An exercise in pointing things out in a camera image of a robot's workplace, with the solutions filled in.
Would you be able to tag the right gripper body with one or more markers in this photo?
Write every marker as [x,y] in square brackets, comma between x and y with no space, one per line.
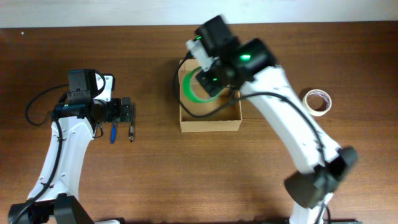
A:
[209,82]

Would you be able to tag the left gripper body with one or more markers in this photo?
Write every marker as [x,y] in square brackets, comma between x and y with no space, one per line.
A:
[126,109]

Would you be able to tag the green tape roll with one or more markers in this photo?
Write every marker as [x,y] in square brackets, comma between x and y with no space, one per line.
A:
[189,86]

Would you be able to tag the beige masking tape roll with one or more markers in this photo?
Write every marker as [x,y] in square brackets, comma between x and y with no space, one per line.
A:
[317,102]

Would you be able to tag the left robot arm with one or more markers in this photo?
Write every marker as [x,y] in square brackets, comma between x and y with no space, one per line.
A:
[77,119]

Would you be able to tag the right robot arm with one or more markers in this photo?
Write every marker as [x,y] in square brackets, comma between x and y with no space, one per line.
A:
[251,68]

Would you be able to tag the blue ballpoint pen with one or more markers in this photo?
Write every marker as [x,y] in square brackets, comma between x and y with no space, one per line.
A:
[113,133]

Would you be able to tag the black pen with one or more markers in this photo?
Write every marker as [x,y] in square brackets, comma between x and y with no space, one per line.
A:
[132,122]

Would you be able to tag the brown cardboard box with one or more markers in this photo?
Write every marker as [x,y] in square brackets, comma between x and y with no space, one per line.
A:
[198,117]

